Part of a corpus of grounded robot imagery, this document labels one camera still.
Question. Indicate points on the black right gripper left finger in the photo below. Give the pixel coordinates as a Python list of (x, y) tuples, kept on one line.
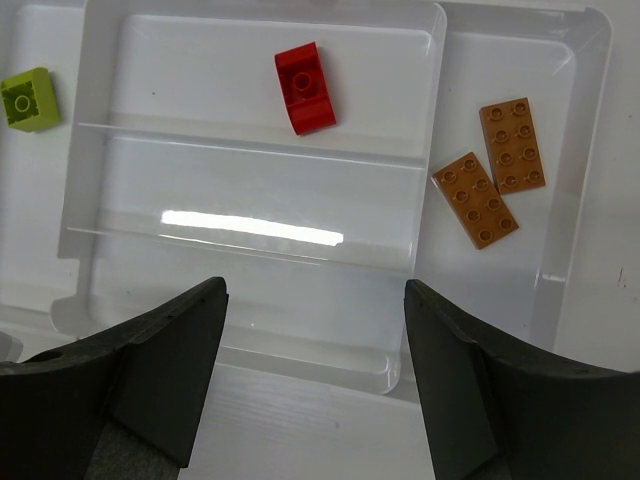
[(124, 403)]

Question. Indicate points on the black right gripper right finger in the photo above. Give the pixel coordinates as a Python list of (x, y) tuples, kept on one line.
[(496, 407)]

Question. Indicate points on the brown lego plate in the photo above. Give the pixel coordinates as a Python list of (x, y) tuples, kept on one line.
[(475, 200)]

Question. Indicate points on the lime green curved lego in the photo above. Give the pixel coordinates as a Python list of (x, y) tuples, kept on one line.
[(29, 101)]

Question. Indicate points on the red curved lego brick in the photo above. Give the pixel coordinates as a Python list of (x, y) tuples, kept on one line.
[(304, 89)]

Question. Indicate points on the white compartment tray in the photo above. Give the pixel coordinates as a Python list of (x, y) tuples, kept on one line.
[(176, 161)]

